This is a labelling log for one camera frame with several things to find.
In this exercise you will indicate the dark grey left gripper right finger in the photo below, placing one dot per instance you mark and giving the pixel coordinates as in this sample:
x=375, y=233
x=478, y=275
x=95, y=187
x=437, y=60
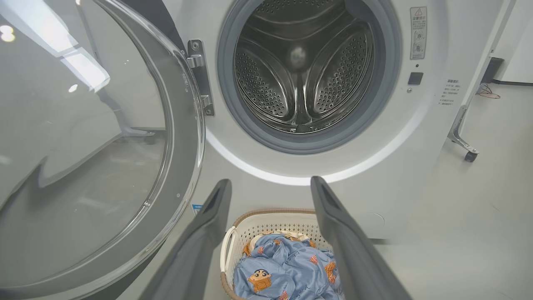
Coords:
x=354, y=258

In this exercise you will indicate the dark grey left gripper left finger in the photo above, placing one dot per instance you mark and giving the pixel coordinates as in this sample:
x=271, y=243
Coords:
x=195, y=254

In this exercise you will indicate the blue cartoon print garment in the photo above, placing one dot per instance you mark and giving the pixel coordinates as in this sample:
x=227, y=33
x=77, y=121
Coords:
x=291, y=271

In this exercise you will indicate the black glass washing machine door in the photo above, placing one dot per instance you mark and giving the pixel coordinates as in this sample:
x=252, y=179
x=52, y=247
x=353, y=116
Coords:
x=185, y=137

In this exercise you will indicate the cream perforated basket brown rim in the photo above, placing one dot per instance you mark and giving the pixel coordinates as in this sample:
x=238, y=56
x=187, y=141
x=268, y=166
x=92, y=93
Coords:
x=270, y=223

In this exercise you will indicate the white front-load washing machine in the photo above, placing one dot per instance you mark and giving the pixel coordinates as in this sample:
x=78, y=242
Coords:
x=416, y=137

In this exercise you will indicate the grey rubber door gasket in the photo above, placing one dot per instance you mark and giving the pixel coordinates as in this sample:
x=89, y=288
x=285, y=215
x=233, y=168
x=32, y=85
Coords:
x=227, y=83

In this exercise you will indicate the metal door hinge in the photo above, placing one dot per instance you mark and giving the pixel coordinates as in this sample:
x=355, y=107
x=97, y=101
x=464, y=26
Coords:
x=200, y=79

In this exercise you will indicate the black square door latch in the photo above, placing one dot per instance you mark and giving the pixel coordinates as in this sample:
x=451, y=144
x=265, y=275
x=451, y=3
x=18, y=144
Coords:
x=415, y=78

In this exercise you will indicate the blue energy label sticker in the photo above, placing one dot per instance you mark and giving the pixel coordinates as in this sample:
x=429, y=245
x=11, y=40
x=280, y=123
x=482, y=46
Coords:
x=196, y=208

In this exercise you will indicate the metal stand leg with caster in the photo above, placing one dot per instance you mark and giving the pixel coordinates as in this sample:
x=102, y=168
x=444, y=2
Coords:
x=471, y=156

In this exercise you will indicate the steel perforated drum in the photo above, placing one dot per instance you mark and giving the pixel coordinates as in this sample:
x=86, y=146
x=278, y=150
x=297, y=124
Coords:
x=266, y=79

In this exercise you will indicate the small black text label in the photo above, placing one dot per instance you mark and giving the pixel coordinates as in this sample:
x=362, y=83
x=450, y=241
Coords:
x=449, y=91

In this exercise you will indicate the black box device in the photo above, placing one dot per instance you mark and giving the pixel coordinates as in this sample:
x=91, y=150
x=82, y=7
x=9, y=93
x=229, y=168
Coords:
x=492, y=70

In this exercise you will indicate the grey warning sticker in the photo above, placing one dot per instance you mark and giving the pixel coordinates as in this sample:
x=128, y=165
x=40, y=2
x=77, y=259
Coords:
x=418, y=33

